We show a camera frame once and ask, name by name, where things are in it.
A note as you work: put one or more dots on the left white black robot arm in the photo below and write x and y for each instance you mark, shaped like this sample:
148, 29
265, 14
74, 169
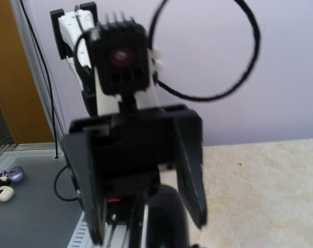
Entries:
71, 32

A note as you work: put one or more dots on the beige earbuds case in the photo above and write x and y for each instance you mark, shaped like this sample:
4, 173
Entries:
6, 193

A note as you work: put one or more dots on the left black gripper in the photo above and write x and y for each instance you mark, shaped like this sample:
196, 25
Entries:
111, 156

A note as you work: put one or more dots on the purple earbuds case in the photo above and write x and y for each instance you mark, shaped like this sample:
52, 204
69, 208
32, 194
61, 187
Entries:
13, 175

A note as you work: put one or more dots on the wooden door panel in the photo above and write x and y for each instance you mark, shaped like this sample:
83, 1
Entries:
19, 101

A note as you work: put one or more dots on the front aluminium rail frame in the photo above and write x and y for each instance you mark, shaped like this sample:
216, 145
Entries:
34, 216

